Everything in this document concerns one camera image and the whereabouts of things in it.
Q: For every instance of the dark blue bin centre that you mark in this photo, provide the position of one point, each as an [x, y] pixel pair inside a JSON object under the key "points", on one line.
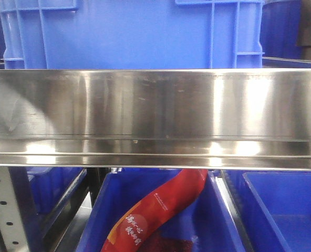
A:
{"points": [[205, 225]]}

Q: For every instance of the dark blue bin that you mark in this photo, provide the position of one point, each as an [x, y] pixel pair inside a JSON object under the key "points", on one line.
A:
{"points": [[205, 225], [277, 210]]}

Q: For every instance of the stainless steel shelf rail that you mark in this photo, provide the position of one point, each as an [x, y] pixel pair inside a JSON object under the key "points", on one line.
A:
{"points": [[252, 119]]}

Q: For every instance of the light blue plastic crate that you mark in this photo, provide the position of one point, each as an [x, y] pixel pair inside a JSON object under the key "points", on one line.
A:
{"points": [[131, 34]]}

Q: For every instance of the dark blue bin right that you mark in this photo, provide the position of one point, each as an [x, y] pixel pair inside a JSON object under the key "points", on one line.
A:
{"points": [[277, 210]]}

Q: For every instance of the red snack package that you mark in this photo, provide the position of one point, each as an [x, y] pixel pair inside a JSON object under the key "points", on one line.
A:
{"points": [[155, 209]]}

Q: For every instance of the perforated white rack upright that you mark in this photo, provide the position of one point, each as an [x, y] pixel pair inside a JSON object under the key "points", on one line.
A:
{"points": [[11, 225]]}

